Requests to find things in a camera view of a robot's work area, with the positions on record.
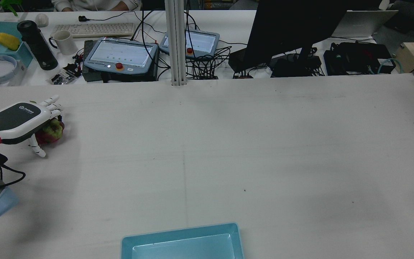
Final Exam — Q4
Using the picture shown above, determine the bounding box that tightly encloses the pink dragon fruit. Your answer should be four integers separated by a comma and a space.
34, 119, 65, 145

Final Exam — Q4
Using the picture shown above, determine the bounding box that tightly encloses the teal cable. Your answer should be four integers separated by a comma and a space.
378, 58, 403, 75

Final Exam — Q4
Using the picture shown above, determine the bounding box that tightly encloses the light blue plastic bin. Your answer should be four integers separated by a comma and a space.
121, 222, 245, 259

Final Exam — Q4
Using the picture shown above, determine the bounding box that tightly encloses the white mug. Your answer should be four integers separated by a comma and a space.
48, 30, 78, 55

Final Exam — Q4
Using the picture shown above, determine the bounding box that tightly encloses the small black box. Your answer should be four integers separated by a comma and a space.
228, 48, 252, 73

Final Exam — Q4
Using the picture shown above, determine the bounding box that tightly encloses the aluminium frame post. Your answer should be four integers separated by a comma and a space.
165, 0, 188, 86

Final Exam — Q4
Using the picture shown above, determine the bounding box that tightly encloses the black connector pile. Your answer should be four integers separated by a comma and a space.
51, 63, 82, 85

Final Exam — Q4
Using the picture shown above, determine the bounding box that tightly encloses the black thermos bottle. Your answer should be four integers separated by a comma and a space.
17, 20, 59, 71

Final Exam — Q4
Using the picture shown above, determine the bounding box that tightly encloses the white keyboard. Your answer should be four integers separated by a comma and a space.
51, 22, 137, 39

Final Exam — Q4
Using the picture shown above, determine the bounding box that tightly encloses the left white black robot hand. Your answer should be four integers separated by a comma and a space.
0, 94, 64, 158

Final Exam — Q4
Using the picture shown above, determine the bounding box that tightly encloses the yellow toy fruit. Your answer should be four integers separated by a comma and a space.
0, 32, 21, 51

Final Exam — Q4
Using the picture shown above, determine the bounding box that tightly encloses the green toy plant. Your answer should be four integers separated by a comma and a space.
0, 0, 23, 17

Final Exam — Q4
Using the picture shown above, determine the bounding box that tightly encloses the black computer monitor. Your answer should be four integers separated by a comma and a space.
245, 0, 348, 78

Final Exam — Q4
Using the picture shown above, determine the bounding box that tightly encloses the large grey teach pendant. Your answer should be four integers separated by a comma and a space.
82, 36, 159, 82

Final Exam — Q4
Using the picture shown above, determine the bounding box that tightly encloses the person in white shirt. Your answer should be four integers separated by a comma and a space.
51, 0, 143, 12

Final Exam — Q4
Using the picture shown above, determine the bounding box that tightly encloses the black equipment box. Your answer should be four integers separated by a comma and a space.
323, 42, 396, 76

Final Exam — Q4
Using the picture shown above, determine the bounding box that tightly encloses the small grey teach pendant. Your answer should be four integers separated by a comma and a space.
158, 29, 220, 58

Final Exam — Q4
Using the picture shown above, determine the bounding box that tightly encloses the white laptop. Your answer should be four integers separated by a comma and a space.
331, 10, 399, 38

